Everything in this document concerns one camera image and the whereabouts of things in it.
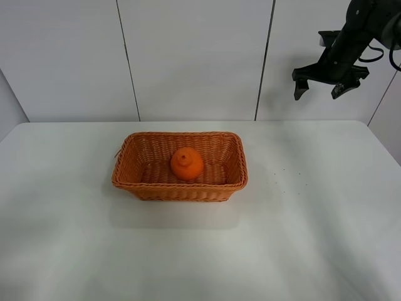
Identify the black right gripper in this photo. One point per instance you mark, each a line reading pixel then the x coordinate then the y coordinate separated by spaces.
pixel 335 66

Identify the orange citrus fruit with stem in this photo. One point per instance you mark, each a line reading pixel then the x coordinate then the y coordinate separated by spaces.
pixel 186 164

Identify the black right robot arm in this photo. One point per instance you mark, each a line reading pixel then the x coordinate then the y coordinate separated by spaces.
pixel 387 16

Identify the orange woven wicker basket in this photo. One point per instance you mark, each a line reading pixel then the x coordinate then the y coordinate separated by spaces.
pixel 143 166

